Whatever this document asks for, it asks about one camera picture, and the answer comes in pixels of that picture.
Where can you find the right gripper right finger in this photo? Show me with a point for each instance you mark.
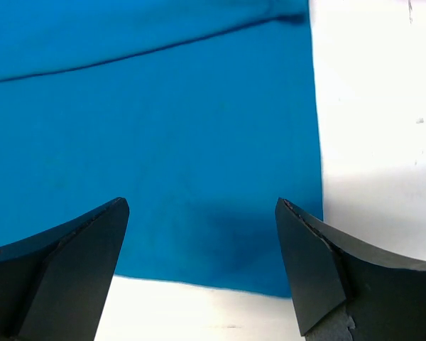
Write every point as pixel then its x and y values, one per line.
pixel 346 289

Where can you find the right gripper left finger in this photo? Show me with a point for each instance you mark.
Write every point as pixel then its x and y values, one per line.
pixel 54 284

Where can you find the blue polo shirt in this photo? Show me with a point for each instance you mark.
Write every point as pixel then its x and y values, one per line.
pixel 202 114

